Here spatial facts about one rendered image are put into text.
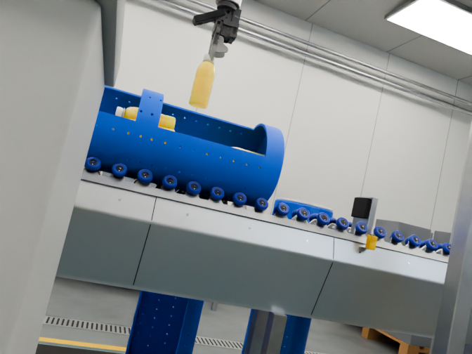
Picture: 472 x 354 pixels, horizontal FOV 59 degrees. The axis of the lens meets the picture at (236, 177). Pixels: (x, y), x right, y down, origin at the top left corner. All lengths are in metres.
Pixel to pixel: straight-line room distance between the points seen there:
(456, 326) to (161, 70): 4.00
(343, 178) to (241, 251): 4.16
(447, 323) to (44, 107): 1.29
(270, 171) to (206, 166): 0.20
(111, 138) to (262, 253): 0.57
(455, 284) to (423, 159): 4.76
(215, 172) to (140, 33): 3.73
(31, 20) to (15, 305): 0.22
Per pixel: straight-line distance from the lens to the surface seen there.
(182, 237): 1.25
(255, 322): 1.56
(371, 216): 1.58
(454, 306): 1.43
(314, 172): 5.19
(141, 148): 1.23
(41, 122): 0.36
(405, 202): 5.93
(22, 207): 0.36
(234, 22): 1.57
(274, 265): 1.35
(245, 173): 1.28
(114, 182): 1.24
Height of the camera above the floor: 0.92
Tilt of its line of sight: 5 degrees up
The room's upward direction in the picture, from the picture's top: 13 degrees clockwise
